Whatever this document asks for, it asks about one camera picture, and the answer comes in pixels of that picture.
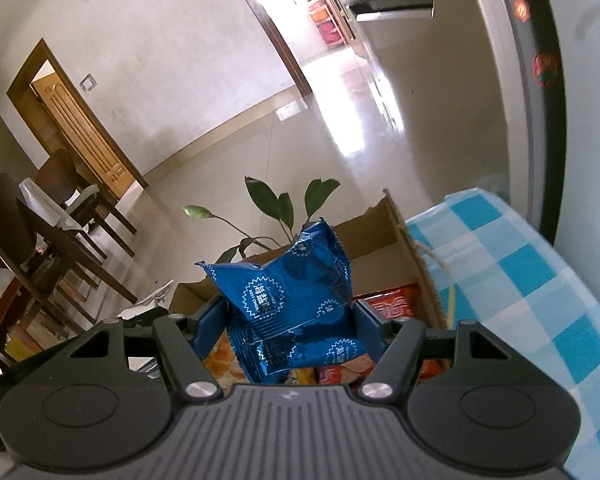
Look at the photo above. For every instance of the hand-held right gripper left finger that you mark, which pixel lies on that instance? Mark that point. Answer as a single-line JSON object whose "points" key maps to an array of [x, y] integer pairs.
{"points": [[210, 325]]}

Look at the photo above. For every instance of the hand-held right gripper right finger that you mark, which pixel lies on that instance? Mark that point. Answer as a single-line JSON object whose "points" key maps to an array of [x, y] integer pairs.
{"points": [[372, 330]]}

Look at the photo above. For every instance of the blue snack packet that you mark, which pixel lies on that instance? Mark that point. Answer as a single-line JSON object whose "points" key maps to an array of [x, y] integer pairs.
{"points": [[280, 290]]}

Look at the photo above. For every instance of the brown cardboard box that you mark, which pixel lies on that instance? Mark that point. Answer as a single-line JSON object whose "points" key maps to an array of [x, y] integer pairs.
{"points": [[380, 240]]}

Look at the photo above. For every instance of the orange snack packet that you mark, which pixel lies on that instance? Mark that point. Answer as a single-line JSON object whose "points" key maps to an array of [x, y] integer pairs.
{"points": [[222, 360]]}

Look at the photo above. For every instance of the red white snack packet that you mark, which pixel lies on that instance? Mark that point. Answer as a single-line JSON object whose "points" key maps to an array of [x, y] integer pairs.
{"points": [[345, 370]]}

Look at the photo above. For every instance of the silver foil packet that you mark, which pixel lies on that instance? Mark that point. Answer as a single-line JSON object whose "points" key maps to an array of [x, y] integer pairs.
{"points": [[150, 302]]}

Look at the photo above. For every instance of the green leafy houseplant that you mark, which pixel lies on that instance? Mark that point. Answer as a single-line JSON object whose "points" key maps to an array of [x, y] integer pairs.
{"points": [[275, 200]]}

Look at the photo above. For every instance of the blue white checkered tablecloth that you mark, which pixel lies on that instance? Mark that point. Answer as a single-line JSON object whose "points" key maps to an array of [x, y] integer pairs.
{"points": [[520, 285]]}

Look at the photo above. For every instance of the brown wooden table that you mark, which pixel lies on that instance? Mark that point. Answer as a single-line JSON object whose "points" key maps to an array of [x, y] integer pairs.
{"points": [[0, 320]]}

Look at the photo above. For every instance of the dark wooden round-back chair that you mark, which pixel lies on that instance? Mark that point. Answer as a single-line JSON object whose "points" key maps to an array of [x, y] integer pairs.
{"points": [[5, 220]]}

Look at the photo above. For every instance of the wooden door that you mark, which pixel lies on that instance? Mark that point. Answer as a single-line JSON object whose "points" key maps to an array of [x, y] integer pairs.
{"points": [[80, 130]]}

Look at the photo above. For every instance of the colourful storage shelf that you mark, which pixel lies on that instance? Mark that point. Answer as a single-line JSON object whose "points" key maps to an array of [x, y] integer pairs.
{"points": [[325, 22]]}

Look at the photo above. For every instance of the white refrigerator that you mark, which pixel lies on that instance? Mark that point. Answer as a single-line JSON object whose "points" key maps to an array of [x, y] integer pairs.
{"points": [[595, 110]]}

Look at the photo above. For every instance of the red round sticker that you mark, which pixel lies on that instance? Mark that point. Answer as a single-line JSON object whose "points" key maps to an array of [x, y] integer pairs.
{"points": [[546, 69], [521, 11]]}

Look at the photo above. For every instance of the white light switch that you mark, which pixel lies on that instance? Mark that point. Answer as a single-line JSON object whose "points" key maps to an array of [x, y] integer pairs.
{"points": [[89, 82]]}

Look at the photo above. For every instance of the dark wooden doorway frame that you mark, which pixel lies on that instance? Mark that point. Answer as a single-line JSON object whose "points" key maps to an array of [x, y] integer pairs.
{"points": [[290, 45]]}

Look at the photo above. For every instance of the wooden door frame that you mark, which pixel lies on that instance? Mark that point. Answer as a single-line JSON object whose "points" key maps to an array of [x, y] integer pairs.
{"points": [[20, 75]]}

